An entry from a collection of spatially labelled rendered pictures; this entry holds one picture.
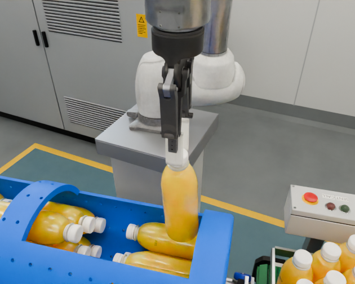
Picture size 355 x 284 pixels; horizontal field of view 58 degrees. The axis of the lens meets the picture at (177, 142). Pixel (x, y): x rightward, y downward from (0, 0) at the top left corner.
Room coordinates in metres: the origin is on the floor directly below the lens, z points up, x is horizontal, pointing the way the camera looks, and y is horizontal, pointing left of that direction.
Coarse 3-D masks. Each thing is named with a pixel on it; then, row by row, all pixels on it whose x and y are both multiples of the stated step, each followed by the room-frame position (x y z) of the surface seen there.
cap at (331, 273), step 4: (328, 272) 0.39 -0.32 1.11; (332, 272) 0.39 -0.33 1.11; (336, 272) 0.39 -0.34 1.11; (328, 276) 0.38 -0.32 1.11; (332, 276) 0.38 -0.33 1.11; (336, 276) 0.38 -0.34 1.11; (340, 276) 0.38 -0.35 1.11; (328, 280) 0.37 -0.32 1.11; (332, 280) 0.37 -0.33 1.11; (336, 280) 0.37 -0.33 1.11; (340, 280) 0.37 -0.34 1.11; (344, 280) 0.37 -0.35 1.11
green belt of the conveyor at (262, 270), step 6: (264, 264) 0.55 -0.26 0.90; (258, 270) 0.54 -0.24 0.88; (264, 270) 0.53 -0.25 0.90; (276, 270) 0.53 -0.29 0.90; (258, 276) 0.52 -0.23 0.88; (264, 276) 0.51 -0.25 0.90; (276, 276) 0.51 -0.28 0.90; (258, 282) 0.50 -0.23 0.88; (264, 282) 0.49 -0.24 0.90; (276, 282) 0.49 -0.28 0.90
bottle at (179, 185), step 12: (168, 168) 0.45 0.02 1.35; (180, 168) 0.44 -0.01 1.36; (192, 168) 0.46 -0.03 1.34; (168, 180) 0.43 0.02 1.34; (180, 180) 0.43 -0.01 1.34; (192, 180) 0.44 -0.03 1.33; (168, 192) 0.43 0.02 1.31; (180, 192) 0.42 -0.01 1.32; (192, 192) 0.43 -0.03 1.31; (168, 204) 0.43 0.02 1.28; (180, 204) 0.42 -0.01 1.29; (192, 204) 0.43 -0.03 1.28; (168, 216) 0.43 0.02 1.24; (180, 216) 0.42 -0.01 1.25; (192, 216) 0.43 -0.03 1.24; (168, 228) 0.43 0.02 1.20; (180, 228) 0.42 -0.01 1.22; (192, 228) 0.43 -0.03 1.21; (180, 240) 0.42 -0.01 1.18
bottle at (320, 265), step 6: (318, 252) 0.46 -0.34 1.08; (312, 258) 0.46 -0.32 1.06; (318, 258) 0.45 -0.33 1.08; (324, 258) 0.44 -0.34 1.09; (312, 264) 0.44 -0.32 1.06; (318, 264) 0.43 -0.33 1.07; (324, 264) 0.43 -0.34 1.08; (330, 264) 0.43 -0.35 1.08; (336, 264) 0.43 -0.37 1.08; (318, 270) 0.43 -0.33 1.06; (324, 270) 0.42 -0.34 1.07; (336, 270) 0.42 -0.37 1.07; (318, 276) 0.42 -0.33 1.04; (324, 276) 0.42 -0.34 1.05; (312, 282) 0.43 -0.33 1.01
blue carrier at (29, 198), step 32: (0, 192) 0.67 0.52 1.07; (32, 192) 0.51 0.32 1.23; (64, 192) 0.60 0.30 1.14; (0, 224) 0.43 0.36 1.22; (32, 224) 0.43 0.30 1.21; (128, 224) 0.57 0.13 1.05; (224, 224) 0.42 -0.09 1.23; (0, 256) 0.38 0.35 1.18; (32, 256) 0.37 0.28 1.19; (64, 256) 0.37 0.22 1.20; (224, 256) 0.35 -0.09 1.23
